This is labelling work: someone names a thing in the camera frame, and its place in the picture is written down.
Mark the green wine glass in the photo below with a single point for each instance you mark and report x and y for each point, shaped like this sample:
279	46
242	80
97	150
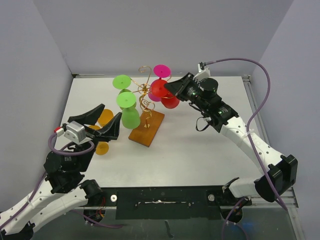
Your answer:
122	82
130	116

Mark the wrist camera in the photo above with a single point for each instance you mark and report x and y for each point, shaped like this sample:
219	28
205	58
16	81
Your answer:
203	72
73	131

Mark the green wine glass front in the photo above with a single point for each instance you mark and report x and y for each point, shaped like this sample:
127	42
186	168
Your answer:
130	116

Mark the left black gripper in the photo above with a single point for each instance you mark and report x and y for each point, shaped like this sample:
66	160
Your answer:
108	132

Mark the magenta wine glass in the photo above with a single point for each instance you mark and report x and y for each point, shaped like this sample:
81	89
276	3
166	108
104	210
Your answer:
162	71

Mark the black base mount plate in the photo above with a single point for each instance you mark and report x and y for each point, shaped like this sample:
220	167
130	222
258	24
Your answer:
162	203

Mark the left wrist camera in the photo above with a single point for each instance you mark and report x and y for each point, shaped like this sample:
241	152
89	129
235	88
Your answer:
73	131

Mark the red wine glass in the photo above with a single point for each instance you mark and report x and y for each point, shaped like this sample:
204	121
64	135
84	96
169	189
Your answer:
159	93

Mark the gold wire wine glass rack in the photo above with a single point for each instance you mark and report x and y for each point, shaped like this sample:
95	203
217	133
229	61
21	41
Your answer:
150	120

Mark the orange wine glass front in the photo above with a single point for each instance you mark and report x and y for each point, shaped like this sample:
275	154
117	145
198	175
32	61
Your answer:
102	147

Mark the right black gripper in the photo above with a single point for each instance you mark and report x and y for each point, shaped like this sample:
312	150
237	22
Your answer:
178	87

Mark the orange wine glass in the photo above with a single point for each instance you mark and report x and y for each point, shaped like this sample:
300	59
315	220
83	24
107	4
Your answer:
105	117
102	147

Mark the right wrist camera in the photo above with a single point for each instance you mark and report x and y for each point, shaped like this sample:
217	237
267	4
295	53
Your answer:
203	72

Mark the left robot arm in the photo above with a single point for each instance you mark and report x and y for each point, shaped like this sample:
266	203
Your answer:
62	186

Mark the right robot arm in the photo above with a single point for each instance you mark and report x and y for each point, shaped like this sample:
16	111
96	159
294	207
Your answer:
278	171

